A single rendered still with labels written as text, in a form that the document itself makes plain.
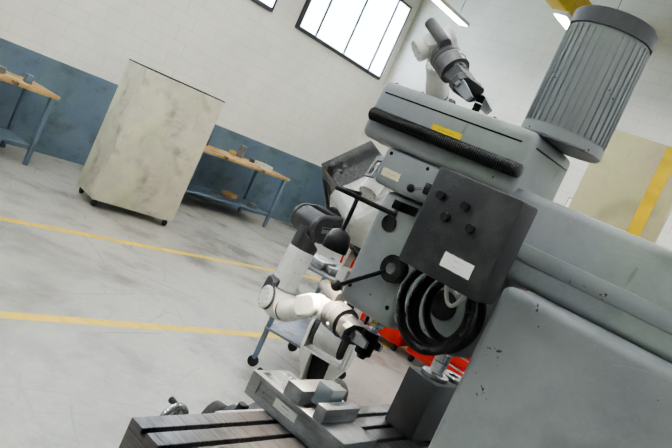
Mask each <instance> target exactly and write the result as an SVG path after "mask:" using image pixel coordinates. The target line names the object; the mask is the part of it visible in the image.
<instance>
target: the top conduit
mask: <svg viewBox="0 0 672 448"><path fill-rule="evenodd" d="M368 117H369V119H370V120H372V121H375V122H377V123H380V124H382V125H385V126H387V127H390V128H392V129H395V130H397V131H399V132H403V133H405V134H407V135H410V136H412V137H415V138H417V139H419V140H422V141H425V142H427V143H429V144H432V145H435V146H437V147H440V148H442V149H444V150H447V151H450V152H452V153H454V154H457V155H459V156H462V157H465V158H467V159H469V160H472V161H475V162H477V163H479V164H482V165H484V166H486V167H489V168H492V169H494V170H497V171H499V172H501V173H504V174H506V175H509V176H512V177H515V178H519V177H520V176H521V175H522V173H523V170H524V167H523V164H520V163H518V162H515V161H513V160H511V159H508V158H504V157H502V156H500V155H497V154H495V153H493V152H490V151H486V150H484V149H482V148H480V147H477V146H474V145H471V144H469V143H466V142H463V141H461V140H459V139H456V138H453V137H451V136H448V135H445V134H443V133H441V132H437V131H435V130H433V129H430V128H427V127H425V126H422V125H420V124H417V123H414V122H412V121H409V120H407V119H404V118H402V117H399V116H396V115H394V114H391V113H388V112H386V111H383V110H381V109H378V108H376V107H373V108H371V109H370V110H369V112H368Z"/></svg>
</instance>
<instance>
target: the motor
mask: <svg viewBox="0 0 672 448"><path fill-rule="evenodd" d="M658 39H659V38H658V35H657V34H656V31H655V30H654V29H653V28H652V27H651V26H650V25H649V24H648V23H646V22H645V21H643V20H641V19H640V18H638V17H636V16H634V15H632V14H629V13H627V12H624V11H621V10H618V9H615V8H611V7H607V6H601V5H585V6H582V7H579V8H577V9H576V10H575V12H574V14H573V16H572V18H571V20H570V23H569V26H568V27H567V30H566V32H565V34H564V36H563V38H562V40H561V42H560V44H559V47H558V49H557V51H556V53H555V55H554V57H553V59H552V61H551V64H550V66H549V68H548V70H547V72H546V74H545V76H544V78H543V81H542V83H541V85H540V87H539V89H538V91H537V93H536V95H535V98H534V100H533V102H532V104H531V106H530V108H529V110H528V112H527V115H526V117H525V119H526V120H523V122H522V125H521V127H523V128H526V129H529V130H531V131H534V132H536V133H537V134H539V135H540V136H541V137H542V138H544V139H545V140H546V141H547V142H549V143H550V144H551V145H553V146H554V147H555V148H556V149H558V150H559V151H560V152H562V153H563V154H564V155H567V156H569V157H572V158H575V159H578V160H581V161H585V162H588V163H594V164H596V163H599V162H600V160H601V158H602V156H603V154H604V151H605V150H606V148H607V145H608V143H609V141H610V139H611V137H612V135H613V133H614V131H615V129H616V127H617V125H618V123H619V120H620V118H621V116H622V114H623V112H624V110H625V108H626V106H627V104H628V102H629V100H630V98H631V95H632V93H633V91H634V89H635V87H636V85H637V83H638V81H639V79H640V77H641V75H642V73H643V71H644V68H645V66H646V64H647V62H648V60H649V58H650V56H651V54H652V52H653V50H654V48H655V46H656V44H657V42H658Z"/></svg>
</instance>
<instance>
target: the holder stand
mask: <svg viewBox="0 0 672 448"><path fill-rule="evenodd" d="M429 368H430V367H428V366H423V367H422V368H419V367H412V366H409V368H408V370H407V372H406V374H405V376H404V378H403V381H402V383H401V385H400V387H399V389H398V391H397V393H396V395H395V398H394V400H393V402H392V404H391V406H390V408H389V410H388V412H387V415H386V417H385V420H386V421H388V422H389V423H390V424H391V425H392V426H394V427H395V428H396V429H397V430H398V431H400V432H401V433H402V434H403V435H404V436H405V437H407V438H408V439H409V440H410V441H431V440H432V438H433V436H434V434H435V432H436V430H437V428H438V426H439V424H440V422H441V419H442V417H443V415H444V413H445V411H446V409H447V407H448V405H449V403H450V401H451V399H452V396H453V394H454V392H455V390H456V388H457V386H458V384H459V382H460V380H461V378H462V377H461V376H459V375H458V374H456V373H454V372H452V371H450V370H447V369H446V371H445V373H444V375H443V377H439V376H436V375H434V374H433V373H431V372H430V371H429Z"/></svg>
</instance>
